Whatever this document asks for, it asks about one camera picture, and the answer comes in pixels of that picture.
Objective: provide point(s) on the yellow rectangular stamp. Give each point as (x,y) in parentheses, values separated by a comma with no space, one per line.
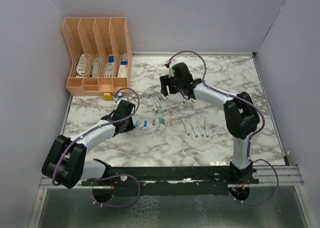
(108,96)

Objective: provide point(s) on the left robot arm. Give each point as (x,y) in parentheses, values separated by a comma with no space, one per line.
(66,162)

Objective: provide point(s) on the peach plastic desk organizer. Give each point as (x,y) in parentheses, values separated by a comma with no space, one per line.
(97,37)

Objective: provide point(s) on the small white red box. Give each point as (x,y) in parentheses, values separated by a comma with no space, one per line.
(125,57)

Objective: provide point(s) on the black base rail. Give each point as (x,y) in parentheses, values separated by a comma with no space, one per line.
(171,180)

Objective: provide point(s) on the white remote in organizer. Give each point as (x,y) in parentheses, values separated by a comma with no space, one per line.
(82,64)

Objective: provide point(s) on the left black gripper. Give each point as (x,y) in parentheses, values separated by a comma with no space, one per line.
(130,126)

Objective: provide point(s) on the cyan marker pen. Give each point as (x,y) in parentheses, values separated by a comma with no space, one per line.
(154,105)

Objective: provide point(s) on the white cardboard box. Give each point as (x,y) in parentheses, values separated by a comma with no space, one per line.
(123,69)

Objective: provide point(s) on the grey stapler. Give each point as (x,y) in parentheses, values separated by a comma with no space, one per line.
(95,67)

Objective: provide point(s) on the white paper packet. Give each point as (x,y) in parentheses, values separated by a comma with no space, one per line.
(109,67)

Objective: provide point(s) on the grey marker pen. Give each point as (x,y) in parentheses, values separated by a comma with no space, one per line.
(193,128)

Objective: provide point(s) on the peach marker pen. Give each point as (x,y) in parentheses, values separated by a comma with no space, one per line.
(185,126)

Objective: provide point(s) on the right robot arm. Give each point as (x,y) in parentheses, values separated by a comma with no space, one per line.
(241,117)

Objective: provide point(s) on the teal marker pen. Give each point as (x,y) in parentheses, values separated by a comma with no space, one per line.
(199,126)

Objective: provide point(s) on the light blue marker pen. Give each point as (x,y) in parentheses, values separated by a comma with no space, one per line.
(162,106)

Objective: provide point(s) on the magenta marker pen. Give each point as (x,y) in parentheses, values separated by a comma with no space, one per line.
(206,127)

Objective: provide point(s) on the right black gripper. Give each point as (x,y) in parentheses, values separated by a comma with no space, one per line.
(165,81)

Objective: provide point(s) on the pink marker pen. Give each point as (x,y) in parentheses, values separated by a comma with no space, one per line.
(171,105)

